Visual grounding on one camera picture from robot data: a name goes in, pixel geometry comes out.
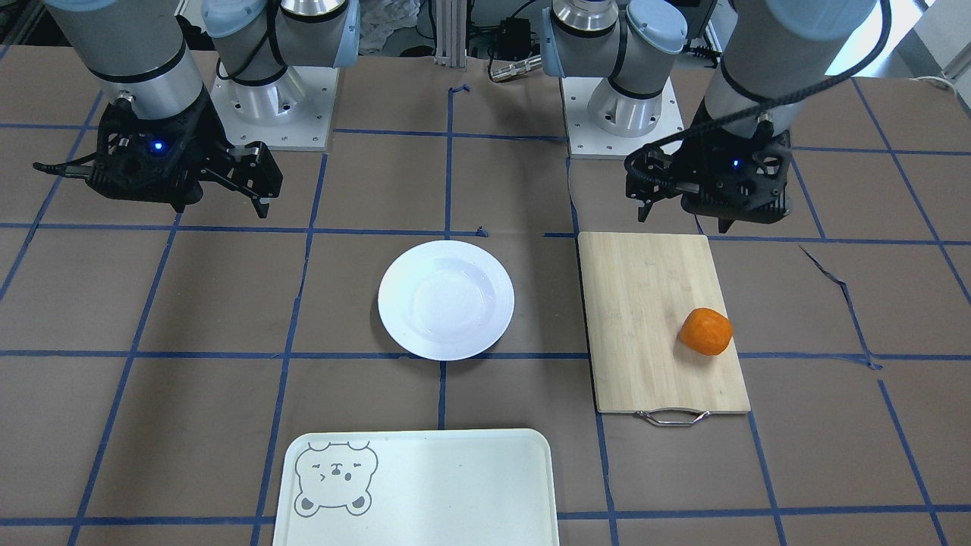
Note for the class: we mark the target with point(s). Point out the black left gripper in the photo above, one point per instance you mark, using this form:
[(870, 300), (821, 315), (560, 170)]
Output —
[(707, 155)]

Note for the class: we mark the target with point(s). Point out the orange fruit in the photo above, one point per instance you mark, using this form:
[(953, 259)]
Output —
[(706, 331)]

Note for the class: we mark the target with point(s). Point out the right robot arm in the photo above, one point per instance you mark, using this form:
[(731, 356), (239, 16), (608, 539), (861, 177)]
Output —
[(137, 48)]

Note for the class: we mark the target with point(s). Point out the bamboo cutting board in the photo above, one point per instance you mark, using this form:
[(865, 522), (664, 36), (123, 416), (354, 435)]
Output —
[(638, 290)]

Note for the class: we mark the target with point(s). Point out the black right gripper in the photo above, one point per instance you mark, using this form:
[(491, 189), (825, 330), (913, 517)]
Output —
[(199, 133)]

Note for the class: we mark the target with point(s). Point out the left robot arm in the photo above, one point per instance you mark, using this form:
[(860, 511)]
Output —
[(779, 54)]

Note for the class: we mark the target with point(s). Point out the white round plate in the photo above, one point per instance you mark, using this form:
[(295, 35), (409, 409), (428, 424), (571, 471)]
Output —
[(446, 300)]

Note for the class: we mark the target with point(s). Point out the aluminium frame post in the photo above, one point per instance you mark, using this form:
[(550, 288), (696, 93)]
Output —
[(451, 33)]

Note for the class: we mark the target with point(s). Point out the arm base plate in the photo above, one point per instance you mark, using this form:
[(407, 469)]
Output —
[(602, 124), (292, 114)]

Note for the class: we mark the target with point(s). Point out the cream bear tray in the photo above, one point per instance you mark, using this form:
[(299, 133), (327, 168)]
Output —
[(479, 487)]

